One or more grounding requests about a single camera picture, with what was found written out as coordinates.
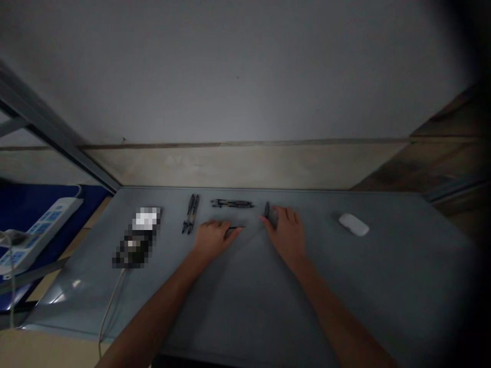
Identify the person's left hand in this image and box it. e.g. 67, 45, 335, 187
193, 219, 241, 259

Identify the person's right hand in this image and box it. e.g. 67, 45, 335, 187
260, 205, 308, 264

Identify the black pen with clip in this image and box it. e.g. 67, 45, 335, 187
210, 199, 255, 209

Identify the white computer mouse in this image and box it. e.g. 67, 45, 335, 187
338, 213, 370, 237

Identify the grey table mat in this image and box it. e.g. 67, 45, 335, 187
18, 186, 477, 365

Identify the black device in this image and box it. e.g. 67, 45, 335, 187
111, 206, 164, 270

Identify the white power strip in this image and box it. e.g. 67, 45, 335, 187
0, 196, 85, 278

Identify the blue cloth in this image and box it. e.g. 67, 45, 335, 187
0, 183, 113, 316

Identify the white cable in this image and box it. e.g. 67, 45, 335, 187
98, 267, 128, 359

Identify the grey metal frame rail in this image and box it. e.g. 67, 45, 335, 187
425, 168, 491, 204

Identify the grey metal frame post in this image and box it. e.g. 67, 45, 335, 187
0, 60, 123, 195

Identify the white plug with cord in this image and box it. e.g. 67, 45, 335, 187
0, 228, 31, 330

